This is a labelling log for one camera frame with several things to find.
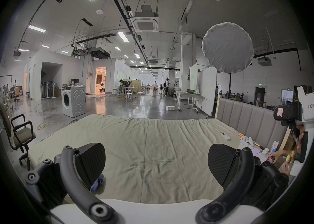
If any white washing machine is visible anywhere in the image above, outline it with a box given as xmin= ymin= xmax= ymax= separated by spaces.
xmin=61 ymin=85 xmax=87 ymax=118

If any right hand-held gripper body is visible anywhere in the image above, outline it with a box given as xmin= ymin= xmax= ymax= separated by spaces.
xmin=289 ymin=86 xmax=314 ymax=177

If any round softbox lamp on stand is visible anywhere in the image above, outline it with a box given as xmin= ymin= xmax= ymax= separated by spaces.
xmin=202 ymin=22 xmax=255 ymax=101

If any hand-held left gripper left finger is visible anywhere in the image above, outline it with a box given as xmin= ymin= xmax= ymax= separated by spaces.
xmin=25 ymin=143 xmax=123 ymax=224

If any black office chair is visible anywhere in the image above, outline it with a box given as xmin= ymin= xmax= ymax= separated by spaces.
xmin=0 ymin=103 xmax=36 ymax=170

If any grey padded headboard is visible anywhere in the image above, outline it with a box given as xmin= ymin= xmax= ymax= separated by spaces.
xmin=215 ymin=95 xmax=293 ymax=150

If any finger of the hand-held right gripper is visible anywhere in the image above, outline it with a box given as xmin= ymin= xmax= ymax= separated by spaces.
xmin=273 ymin=100 xmax=303 ymax=128

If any white hand controller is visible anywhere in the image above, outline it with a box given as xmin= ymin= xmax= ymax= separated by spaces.
xmin=239 ymin=136 xmax=254 ymax=147

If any white folding table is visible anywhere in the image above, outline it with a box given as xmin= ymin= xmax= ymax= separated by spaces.
xmin=175 ymin=89 xmax=207 ymax=113

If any bed with pale green sheet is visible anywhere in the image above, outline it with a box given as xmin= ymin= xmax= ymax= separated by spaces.
xmin=27 ymin=114 xmax=270 ymax=205

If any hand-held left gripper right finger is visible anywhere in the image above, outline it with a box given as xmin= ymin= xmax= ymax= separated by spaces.
xmin=195 ymin=144 xmax=290 ymax=224

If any yellow hose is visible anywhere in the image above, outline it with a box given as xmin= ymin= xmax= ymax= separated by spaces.
xmin=37 ymin=121 xmax=67 ymax=130

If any blue garment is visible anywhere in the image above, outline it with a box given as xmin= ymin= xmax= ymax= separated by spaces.
xmin=89 ymin=173 xmax=105 ymax=193

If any row of standing fans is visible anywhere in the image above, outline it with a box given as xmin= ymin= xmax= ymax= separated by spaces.
xmin=40 ymin=81 xmax=58 ymax=100

